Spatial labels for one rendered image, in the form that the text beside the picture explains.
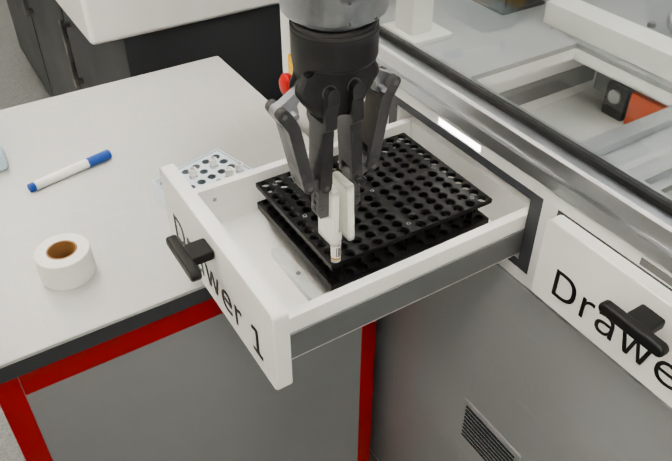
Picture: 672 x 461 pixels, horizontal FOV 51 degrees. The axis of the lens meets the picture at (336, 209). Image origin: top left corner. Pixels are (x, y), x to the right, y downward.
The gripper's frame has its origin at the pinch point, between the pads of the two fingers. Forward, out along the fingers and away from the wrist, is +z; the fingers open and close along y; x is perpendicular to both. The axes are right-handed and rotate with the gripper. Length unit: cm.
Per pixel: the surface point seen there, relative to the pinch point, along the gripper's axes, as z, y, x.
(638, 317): 5.7, 19.1, -23.1
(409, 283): 9.7, 6.3, -4.7
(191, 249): 5.4, -12.8, 8.2
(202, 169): 17.1, -0.3, 38.0
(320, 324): 9.7, -4.8, -4.7
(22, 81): 96, -1, 253
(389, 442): 79, 22, 17
